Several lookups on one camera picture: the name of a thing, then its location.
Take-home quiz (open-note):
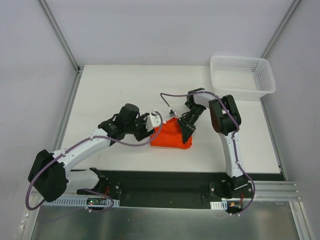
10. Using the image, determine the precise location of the left aluminium frame post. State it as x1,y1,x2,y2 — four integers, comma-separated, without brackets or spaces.
37,0,82,74

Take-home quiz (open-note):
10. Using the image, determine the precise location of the right white cable duct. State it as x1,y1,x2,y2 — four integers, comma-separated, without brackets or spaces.
210,200,228,211

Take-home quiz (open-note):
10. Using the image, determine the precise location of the right aluminium frame post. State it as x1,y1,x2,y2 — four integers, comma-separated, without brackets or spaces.
260,0,303,59

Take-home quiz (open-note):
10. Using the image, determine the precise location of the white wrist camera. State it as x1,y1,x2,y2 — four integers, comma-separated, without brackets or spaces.
168,108,181,118
145,110,163,131

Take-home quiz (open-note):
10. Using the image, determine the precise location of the left white cable duct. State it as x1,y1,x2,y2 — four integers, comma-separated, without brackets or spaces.
43,196,120,208

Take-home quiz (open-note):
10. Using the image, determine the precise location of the orange t shirt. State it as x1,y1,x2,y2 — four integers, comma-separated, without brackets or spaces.
150,117,193,149

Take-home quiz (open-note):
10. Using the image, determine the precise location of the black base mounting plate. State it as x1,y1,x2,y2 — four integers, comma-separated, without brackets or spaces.
76,171,255,210

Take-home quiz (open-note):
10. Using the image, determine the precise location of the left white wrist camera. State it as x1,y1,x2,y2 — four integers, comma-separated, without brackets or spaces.
145,110,163,131

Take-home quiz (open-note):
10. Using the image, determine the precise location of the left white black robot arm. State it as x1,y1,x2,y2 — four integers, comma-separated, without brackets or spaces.
28,103,162,202

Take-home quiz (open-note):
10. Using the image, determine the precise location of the white cable duct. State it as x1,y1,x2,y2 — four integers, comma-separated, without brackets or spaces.
43,196,120,208
210,200,228,211

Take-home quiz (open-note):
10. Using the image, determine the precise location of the white plastic basket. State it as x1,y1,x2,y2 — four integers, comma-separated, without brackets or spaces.
210,55,276,101

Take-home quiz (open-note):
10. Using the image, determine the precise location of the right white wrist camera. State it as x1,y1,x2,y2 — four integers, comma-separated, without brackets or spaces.
168,108,181,118

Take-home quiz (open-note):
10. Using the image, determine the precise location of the aluminium frame post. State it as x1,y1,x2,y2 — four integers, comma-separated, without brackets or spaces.
37,0,82,74
260,0,303,59

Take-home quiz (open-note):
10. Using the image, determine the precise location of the aluminium front rail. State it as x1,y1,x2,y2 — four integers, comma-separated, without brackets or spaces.
31,181,301,201

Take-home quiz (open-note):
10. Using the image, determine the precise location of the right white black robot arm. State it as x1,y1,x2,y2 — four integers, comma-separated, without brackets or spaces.
177,88,248,199

